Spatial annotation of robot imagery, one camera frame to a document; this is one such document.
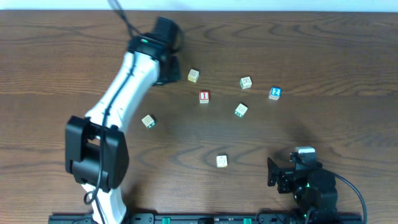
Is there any red letter I block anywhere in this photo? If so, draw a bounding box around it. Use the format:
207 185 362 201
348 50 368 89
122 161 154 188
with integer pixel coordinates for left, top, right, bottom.
199 91 210 104

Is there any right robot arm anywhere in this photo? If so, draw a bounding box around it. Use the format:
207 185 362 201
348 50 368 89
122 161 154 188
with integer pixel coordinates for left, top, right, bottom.
267 153 341 224

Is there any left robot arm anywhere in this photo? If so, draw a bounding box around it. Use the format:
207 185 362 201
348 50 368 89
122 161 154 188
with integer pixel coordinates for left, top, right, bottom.
65 33 179 223

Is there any yellow-edged wooden block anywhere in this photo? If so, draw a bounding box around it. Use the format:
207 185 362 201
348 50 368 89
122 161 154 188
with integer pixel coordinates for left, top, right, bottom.
187 69 200 83

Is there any plain wooden block front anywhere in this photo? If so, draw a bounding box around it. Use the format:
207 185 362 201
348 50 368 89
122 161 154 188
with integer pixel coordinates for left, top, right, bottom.
216 155 228 168

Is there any green block left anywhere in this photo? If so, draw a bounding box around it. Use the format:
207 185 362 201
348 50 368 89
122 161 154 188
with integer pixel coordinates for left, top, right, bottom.
141 114 156 129

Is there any green block centre right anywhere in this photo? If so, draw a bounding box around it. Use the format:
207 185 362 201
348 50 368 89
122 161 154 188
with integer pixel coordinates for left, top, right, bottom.
234 103 248 118

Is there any green picture block upper right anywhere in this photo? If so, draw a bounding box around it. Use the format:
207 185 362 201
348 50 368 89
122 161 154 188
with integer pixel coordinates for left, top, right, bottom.
240 77 252 90

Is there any blue number 2 block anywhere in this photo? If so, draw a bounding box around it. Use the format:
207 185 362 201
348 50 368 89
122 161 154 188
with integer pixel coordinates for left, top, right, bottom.
269 87 282 100

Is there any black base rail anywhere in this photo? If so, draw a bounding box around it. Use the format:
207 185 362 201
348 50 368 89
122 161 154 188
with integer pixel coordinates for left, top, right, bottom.
48 213 363 224

